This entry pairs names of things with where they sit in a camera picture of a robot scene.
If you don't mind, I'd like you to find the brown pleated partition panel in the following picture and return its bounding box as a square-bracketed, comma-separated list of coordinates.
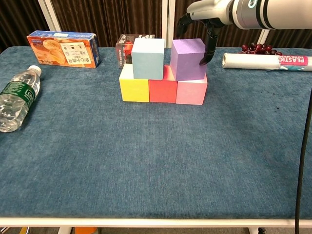
[268, 28, 312, 49]
[0, 0, 49, 53]
[174, 0, 265, 48]
[51, 0, 163, 47]

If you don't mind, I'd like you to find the dark red grape bunch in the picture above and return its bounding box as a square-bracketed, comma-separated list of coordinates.
[241, 42, 283, 56]

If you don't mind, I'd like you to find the purple cube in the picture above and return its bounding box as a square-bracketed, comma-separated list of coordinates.
[170, 38, 208, 81]

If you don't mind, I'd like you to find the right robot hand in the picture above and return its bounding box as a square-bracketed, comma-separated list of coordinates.
[176, 0, 233, 66]

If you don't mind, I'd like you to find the blue table cloth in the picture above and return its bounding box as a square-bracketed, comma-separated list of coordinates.
[0, 46, 312, 219]

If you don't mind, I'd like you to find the blue orange snack box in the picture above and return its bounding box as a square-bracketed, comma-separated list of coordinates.
[26, 30, 100, 69]

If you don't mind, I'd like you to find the clear box with red item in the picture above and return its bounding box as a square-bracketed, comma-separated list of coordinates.
[116, 34, 156, 69]

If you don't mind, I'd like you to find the light blue cube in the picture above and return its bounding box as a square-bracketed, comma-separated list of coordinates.
[131, 38, 165, 80]

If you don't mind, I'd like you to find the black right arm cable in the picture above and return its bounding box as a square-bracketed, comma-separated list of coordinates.
[294, 87, 312, 234]

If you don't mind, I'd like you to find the clear water bottle green label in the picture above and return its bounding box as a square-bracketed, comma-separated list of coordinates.
[0, 65, 42, 133]

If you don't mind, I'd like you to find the orange cube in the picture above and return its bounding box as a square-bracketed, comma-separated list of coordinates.
[148, 65, 178, 103]

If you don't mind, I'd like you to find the plastic food wrap roll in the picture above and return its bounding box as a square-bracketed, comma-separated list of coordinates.
[222, 53, 312, 73]

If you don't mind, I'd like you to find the pink cube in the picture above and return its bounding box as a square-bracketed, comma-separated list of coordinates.
[175, 74, 208, 105]

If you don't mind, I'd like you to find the yellow cube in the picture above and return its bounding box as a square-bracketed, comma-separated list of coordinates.
[118, 63, 150, 102]

